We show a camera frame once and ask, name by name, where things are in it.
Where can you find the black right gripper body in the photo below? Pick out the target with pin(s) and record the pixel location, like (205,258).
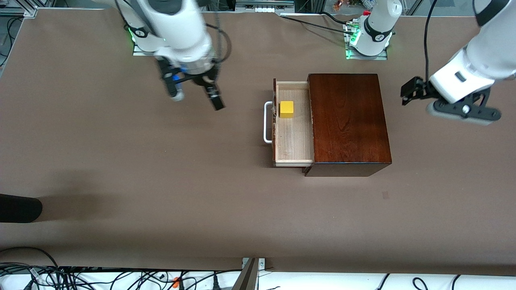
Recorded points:
(200,78)

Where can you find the yellow cube block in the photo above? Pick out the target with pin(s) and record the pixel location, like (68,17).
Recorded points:
(286,108)

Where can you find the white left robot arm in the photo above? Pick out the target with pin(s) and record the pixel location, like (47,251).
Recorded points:
(492,44)

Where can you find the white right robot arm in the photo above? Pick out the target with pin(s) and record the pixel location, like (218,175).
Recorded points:
(177,32)

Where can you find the dark brown wooden cabinet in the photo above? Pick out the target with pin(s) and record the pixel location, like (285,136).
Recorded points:
(346,121)

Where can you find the grey strip with white connectors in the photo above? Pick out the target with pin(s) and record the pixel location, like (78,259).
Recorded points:
(264,8)

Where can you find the black cylindrical object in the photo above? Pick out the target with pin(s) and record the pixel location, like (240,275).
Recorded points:
(18,208)

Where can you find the aluminium table bracket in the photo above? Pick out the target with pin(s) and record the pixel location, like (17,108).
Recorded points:
(262,264)

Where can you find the dark metal post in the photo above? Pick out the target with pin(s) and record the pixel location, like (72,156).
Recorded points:
(246,278)

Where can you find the aluminium frame corner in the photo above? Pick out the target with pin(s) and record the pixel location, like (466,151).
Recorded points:
(24,10)

